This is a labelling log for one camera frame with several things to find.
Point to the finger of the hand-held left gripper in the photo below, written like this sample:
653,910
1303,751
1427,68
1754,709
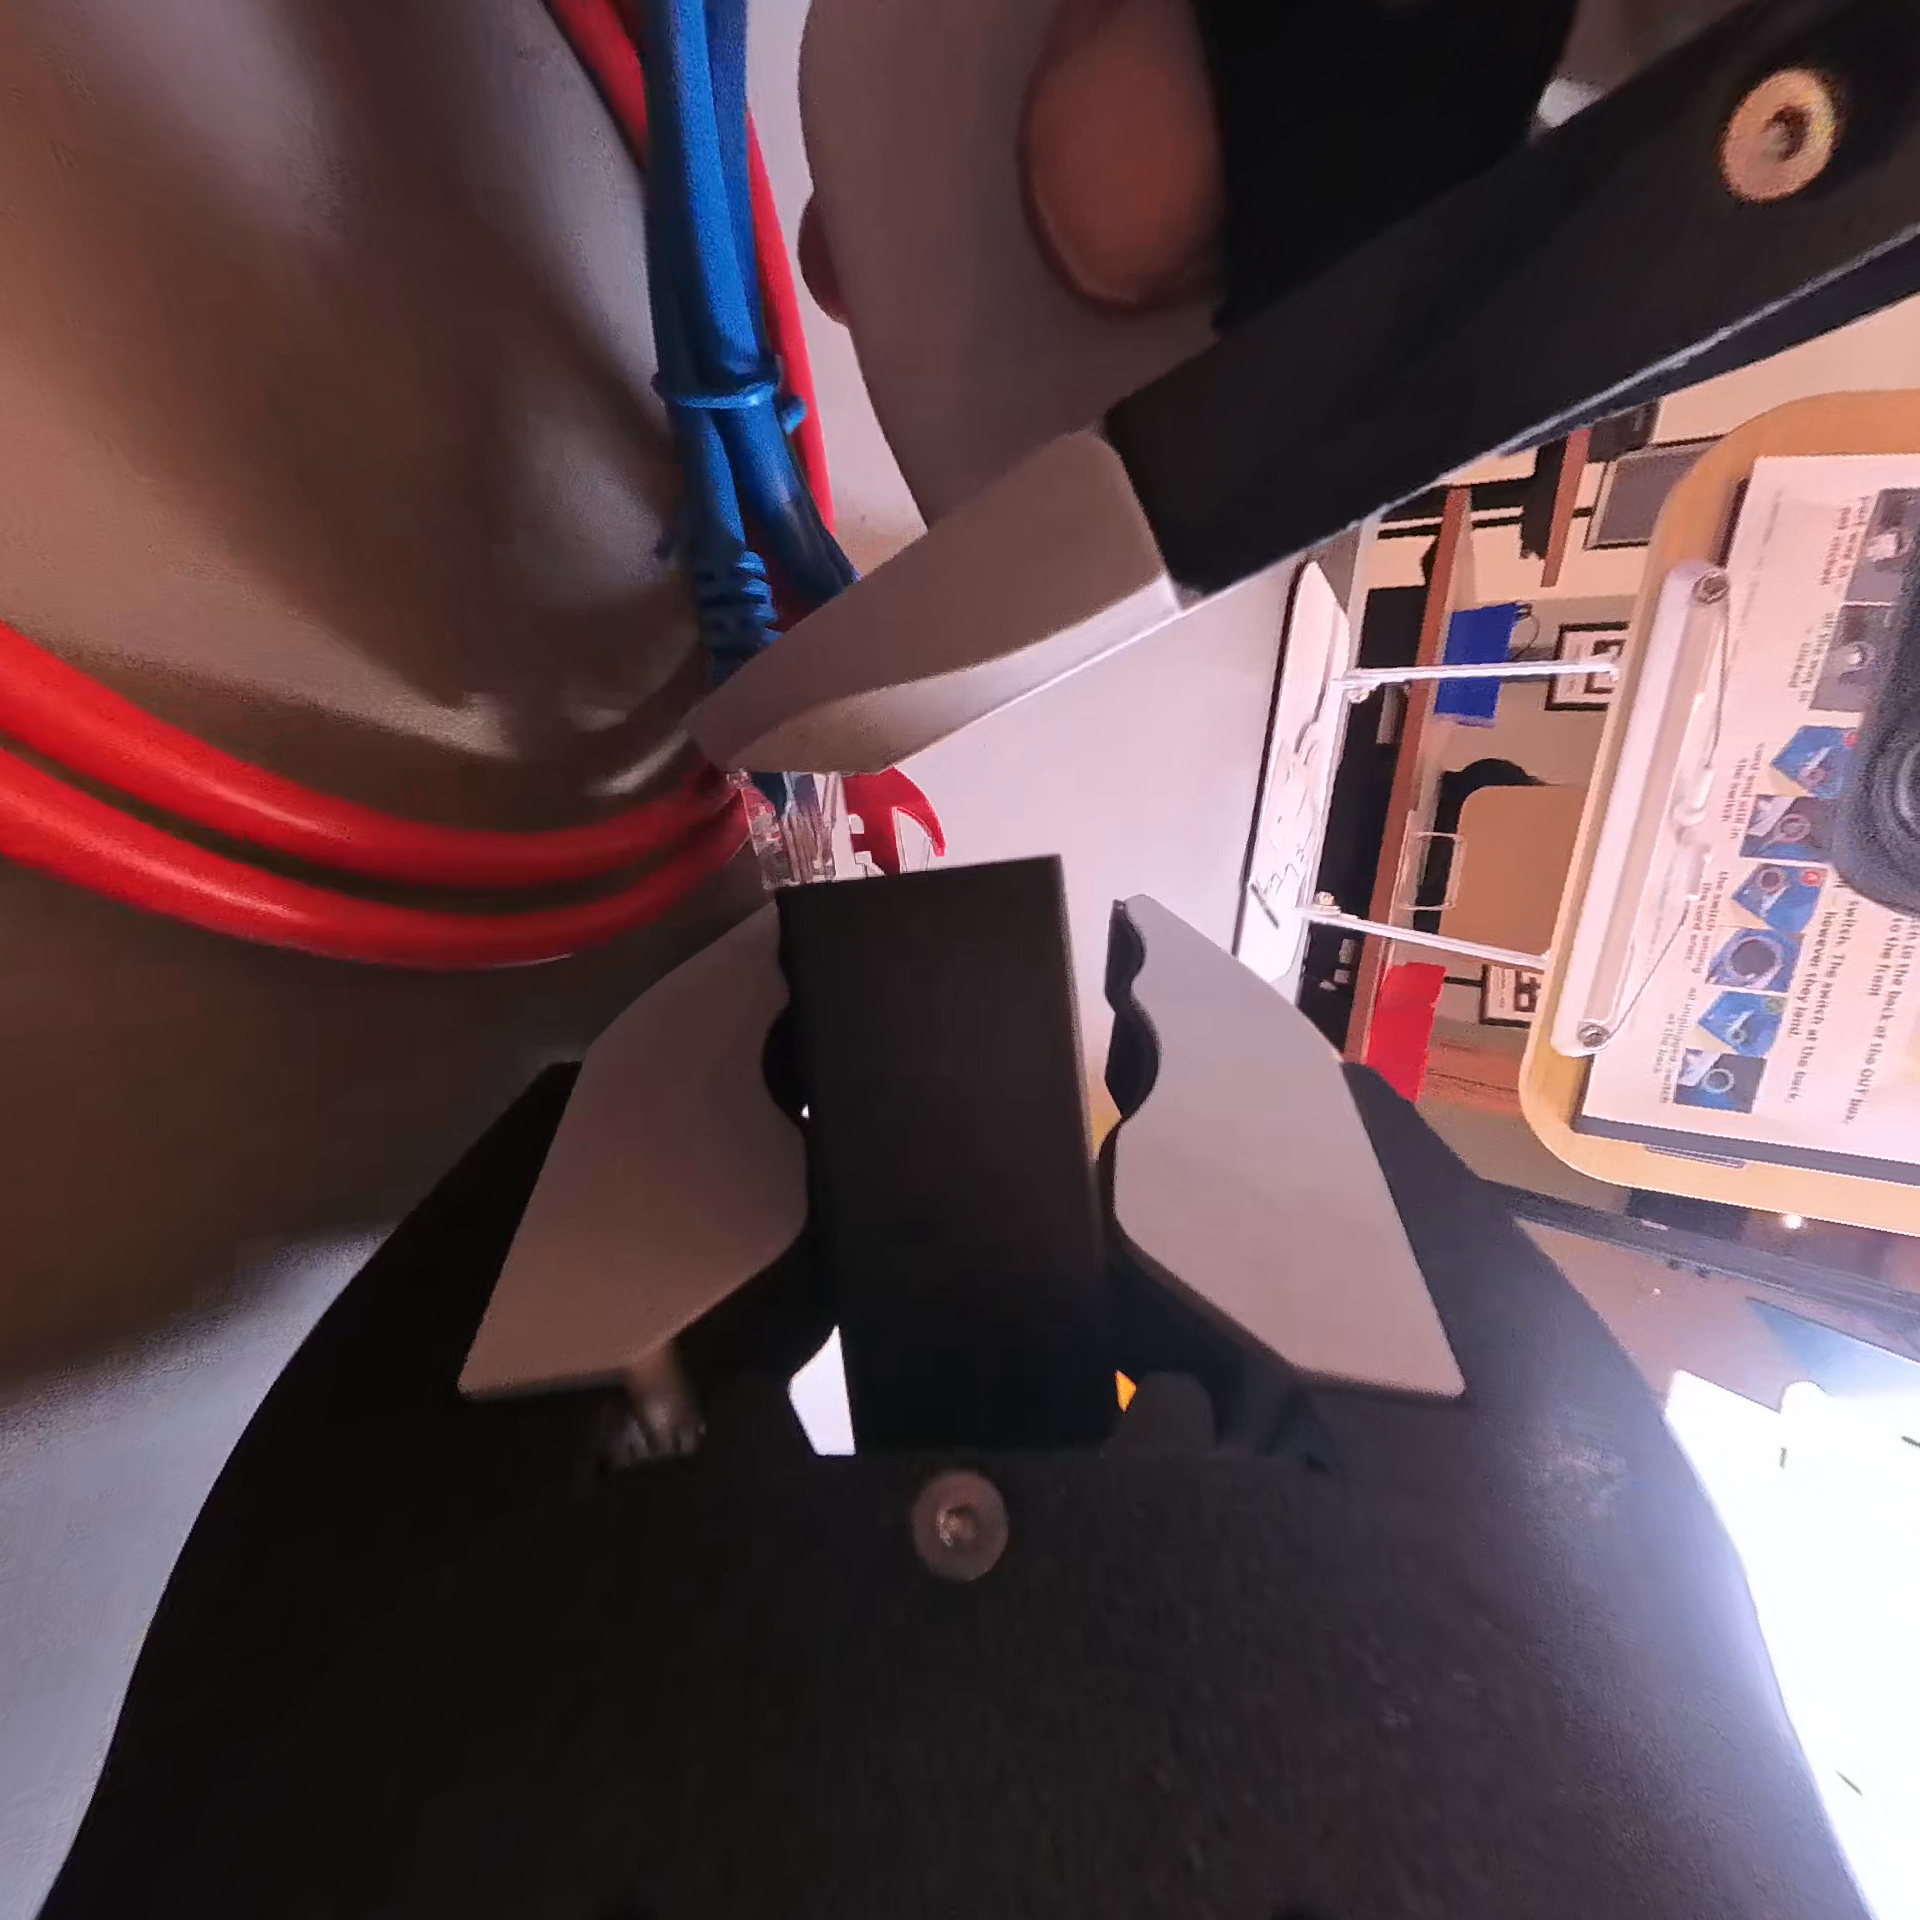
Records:
963,630

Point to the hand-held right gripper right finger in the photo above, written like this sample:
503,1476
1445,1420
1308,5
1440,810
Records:
1275,1200

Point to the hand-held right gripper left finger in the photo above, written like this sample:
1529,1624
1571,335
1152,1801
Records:
643,1200

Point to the black network switch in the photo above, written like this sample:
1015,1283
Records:
963,1173

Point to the person's left hand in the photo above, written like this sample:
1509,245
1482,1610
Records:
1123,162

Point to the red box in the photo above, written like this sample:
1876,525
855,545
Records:
1411,1029

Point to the wooden shelf unit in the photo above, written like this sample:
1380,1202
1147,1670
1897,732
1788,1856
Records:
1445,541

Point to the wooden board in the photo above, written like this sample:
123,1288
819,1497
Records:
1708,464

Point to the black white marker tag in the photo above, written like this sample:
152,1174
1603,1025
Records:
1514,993
1590,664

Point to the blue twist tie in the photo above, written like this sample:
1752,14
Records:
719,396

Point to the blue box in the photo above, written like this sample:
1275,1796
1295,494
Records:
1482,664

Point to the brown cardboard box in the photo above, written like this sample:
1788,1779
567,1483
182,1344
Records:
1514,858

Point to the printed instruction sheet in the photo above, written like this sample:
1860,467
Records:
1786,961

